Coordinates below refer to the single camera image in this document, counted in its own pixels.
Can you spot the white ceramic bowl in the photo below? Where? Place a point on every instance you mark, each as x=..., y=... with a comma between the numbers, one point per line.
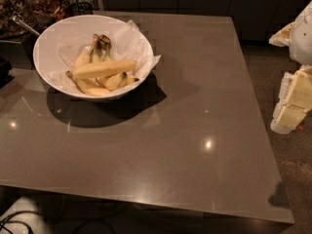
x=48, y=49

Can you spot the metal serving spoon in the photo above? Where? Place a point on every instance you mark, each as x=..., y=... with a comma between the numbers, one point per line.
x=19, y=21

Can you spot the small right banana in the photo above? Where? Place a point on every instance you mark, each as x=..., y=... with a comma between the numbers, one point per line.
x=131, y=79

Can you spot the white paper liner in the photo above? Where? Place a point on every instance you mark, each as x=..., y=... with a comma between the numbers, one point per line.
x=106, y=66

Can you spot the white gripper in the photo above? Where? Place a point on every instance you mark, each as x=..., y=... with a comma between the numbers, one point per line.
x=302, y=38

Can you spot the dark object left edge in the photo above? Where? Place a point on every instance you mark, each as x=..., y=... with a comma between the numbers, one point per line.
x=5, y=67

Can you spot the glass bowl of snacks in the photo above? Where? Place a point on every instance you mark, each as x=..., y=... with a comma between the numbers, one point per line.
x=27, y=11

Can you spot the yellow banana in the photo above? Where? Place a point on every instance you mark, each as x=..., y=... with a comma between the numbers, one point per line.
x=87, y=86
x=92, y=55
x=114, y=82
x=103, y=69

